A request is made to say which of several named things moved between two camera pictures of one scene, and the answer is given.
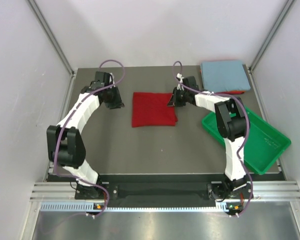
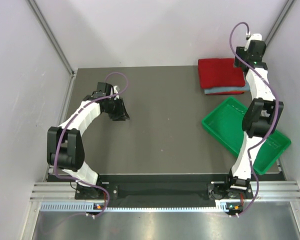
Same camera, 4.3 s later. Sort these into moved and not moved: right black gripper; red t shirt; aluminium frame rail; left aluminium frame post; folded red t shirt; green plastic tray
Moved: red t shirt; right black gripper
Not moved: green plastic tray; folded red t shirt; aluminium frame rail; left aluminium frame post
